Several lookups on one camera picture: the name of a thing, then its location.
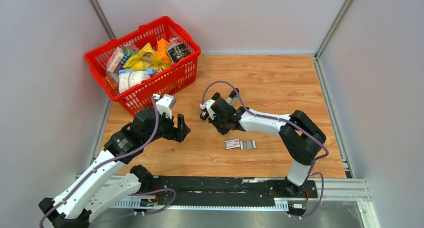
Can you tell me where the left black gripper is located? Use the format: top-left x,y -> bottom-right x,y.
143,109 -> 191,145

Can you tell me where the white red staple box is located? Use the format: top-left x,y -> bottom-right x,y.
224,139 -> 241,150

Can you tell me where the black and grey stapler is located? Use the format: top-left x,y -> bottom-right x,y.
225,88 -> 239,106

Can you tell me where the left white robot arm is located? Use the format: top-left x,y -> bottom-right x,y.
38,105 -> 191,227

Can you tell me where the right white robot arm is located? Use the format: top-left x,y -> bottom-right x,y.
200,98 -> 327,197

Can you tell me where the white round package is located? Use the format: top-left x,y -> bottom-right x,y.
118,71 -> 151,93

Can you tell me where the red plastic shopping basket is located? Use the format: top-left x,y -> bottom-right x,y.
84,16 -> 201,116

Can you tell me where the black labelled package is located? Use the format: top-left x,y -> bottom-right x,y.
167,43 -> 191,63

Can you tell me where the yellow snack bag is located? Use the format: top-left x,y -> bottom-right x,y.
123,43 -> 169,71

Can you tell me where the orange box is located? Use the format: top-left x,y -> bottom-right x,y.
156,39 -> 173,65

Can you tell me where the white pink box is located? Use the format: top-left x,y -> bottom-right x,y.
106,47 -> 124,73

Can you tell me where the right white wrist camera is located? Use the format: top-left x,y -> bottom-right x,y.
199,99 -> 215,121

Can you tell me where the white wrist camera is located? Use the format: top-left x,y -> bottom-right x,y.
199,99 -> 215,121
153,94 -> 177,119

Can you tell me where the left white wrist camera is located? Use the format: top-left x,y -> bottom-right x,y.
153,94 -> 177,119

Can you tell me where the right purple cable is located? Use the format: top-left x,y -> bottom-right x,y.
201,80 -> 330,219

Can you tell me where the purple cable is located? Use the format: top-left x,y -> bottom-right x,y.
201,80 -> 330,219
39,93 -> 177,228

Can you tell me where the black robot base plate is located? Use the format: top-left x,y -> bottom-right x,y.
120,165 -> 319,209

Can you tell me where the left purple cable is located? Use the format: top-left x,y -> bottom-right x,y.
39,93 -> 177,228

